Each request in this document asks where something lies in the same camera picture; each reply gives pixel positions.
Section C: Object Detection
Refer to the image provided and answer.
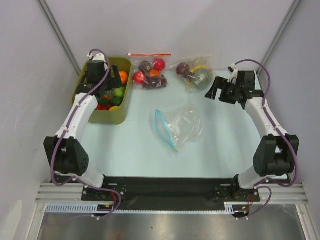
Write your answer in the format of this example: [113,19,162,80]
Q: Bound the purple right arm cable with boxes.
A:
[228,59,300,221]

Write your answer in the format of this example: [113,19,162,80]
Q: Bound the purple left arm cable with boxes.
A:
[47,48,122,221]

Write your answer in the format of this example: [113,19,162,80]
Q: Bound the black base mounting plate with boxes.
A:
[49,174,293,211]

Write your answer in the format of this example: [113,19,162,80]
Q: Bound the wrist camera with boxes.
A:
[87,53,109,71]
[227,63,239,85]

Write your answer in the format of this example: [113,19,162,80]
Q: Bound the clear bag with melon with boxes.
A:
[169,55,217,93]

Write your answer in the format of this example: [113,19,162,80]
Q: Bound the green fake fruit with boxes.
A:
[114,87,126,98]

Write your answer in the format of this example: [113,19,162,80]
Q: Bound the aluminium frame rail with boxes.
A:
[35,183,308,204]

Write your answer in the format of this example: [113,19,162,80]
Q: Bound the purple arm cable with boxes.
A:
[228,59,300,221]
[47,48,122,221]

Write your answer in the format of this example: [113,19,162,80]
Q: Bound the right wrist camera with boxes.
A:
[227,63,239,85]

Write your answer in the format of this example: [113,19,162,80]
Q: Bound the red zip bag of food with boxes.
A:
[127,53,172,90]

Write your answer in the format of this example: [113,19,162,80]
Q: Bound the orange fake fruit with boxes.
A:
[119,71,129,85]

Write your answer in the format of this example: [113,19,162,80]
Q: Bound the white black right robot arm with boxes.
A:
[205,70,300,201]

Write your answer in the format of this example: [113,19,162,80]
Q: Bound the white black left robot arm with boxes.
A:
[43,59,122,200]

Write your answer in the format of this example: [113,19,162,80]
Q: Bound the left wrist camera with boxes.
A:
[87,53,109,71]

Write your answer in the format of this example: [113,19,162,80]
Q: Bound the clear zip top bag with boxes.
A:
[154,104,204,152]

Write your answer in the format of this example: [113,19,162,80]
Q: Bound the white cable duct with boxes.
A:
[45,202,249,215]

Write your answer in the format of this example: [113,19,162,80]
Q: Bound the olive green plastic bin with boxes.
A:
[71,53,133,125]

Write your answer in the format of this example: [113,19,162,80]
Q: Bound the red fake strawberries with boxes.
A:
[96,94,113,111]

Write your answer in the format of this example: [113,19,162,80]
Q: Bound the yellow fake lemon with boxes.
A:
[109,106,119,111]

